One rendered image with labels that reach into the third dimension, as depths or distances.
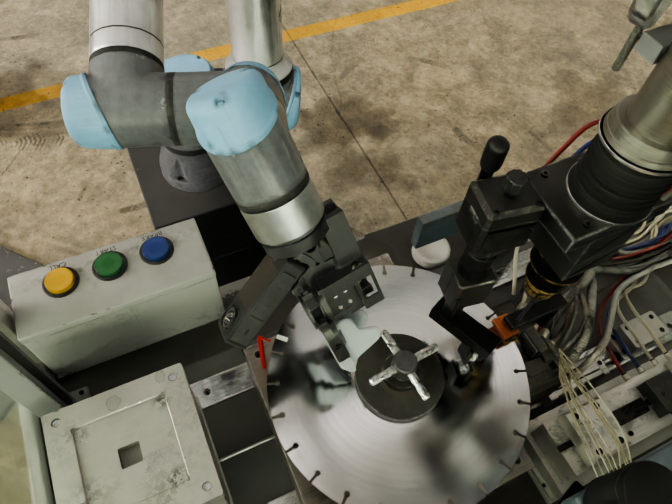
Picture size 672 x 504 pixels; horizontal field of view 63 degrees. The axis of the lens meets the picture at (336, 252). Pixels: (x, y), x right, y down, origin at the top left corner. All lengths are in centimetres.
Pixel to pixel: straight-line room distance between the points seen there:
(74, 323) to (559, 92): 228
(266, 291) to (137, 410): 29
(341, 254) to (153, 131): 23
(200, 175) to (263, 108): 63
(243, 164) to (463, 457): 42
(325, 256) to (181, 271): 33
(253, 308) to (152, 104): 22
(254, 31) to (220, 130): 46
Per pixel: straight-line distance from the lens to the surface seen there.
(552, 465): 89
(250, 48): 95
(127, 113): 59
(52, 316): 87
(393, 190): 211
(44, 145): 243
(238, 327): 57
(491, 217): 48
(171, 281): 85
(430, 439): 70
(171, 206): 112
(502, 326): 75
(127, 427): 77
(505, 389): 74
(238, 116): 47
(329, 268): 58
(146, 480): 75
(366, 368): 70
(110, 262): 88
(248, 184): 50
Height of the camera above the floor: 161
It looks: 57 degrees down
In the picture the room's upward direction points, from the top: 5 degrees clockwise
